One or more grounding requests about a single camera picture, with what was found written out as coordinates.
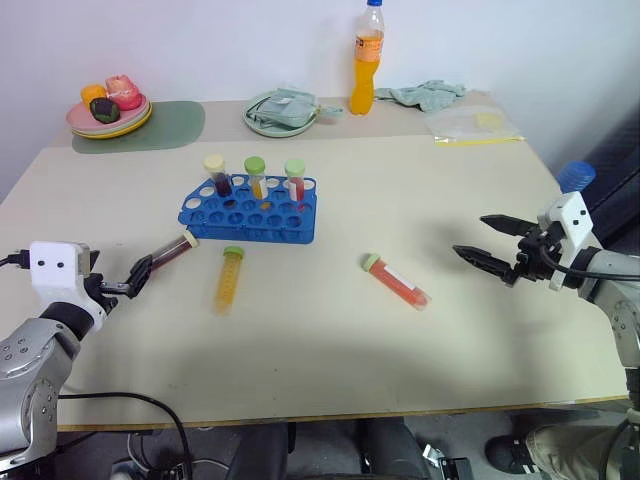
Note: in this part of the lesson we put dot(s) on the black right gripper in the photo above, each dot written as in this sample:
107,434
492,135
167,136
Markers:
537,255

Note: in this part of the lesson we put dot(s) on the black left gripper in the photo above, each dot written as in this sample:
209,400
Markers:
107,289

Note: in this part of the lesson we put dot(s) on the dark liquid tube cream cap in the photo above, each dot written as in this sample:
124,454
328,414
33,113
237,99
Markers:
219,175
172,247

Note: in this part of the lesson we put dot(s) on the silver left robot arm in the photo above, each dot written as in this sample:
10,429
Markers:
30,360

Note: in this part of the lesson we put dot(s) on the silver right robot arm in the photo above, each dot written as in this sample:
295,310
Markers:
617,300

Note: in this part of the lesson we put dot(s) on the yellow liquid tube green cap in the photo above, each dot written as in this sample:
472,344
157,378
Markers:
256,175
227,282

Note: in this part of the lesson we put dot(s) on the red liquid tube green cap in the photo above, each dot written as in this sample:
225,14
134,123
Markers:
296,182
397,282

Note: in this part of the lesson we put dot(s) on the blue test tube rack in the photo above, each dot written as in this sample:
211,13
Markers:
250,220

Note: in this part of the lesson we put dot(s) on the blue ribbed bottle cap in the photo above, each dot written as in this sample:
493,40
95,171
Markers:
576,176

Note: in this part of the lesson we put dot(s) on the clear plastic zip bag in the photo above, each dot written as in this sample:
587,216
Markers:
470,125

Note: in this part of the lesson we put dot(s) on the black chair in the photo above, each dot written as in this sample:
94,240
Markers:
617,170

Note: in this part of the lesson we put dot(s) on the yellow plate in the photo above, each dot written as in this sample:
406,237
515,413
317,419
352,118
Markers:
127,129

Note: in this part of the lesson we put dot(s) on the green placemat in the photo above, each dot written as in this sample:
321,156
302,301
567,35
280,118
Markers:
170,125

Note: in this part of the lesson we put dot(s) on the pale green plate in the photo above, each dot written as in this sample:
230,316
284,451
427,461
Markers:
137,119

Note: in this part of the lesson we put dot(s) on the light green cloth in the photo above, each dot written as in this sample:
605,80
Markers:
425,95

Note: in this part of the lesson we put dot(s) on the pink plate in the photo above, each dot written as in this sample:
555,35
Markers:
80,117

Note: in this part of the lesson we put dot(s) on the dark green toy food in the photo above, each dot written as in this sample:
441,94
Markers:
104,110

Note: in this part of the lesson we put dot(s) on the pink toy peach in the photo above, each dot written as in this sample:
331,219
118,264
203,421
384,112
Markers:
124,92

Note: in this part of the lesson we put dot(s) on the orange toy fruit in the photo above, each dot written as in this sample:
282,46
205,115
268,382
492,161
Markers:
93,94

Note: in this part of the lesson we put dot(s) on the light green plate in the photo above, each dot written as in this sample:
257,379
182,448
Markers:
272,130

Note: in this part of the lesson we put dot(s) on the black sneaker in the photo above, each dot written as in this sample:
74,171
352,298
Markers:
510,452

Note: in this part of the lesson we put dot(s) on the orange soda plastic bottle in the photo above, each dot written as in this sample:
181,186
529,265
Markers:
365,75

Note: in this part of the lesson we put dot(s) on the khaki trouser leg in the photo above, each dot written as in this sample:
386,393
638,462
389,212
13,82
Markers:
570,450

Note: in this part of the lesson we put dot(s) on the light green zip pouch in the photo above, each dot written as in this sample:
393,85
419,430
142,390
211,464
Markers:
287,107

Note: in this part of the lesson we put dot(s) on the small black box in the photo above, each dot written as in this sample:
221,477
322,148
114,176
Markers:
456,469

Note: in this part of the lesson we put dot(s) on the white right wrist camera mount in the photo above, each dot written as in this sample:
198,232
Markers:
570,215

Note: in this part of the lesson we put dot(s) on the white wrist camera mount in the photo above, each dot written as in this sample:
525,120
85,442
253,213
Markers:
52,275
570,215

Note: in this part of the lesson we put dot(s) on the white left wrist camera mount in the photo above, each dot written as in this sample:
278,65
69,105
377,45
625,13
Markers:
52,275

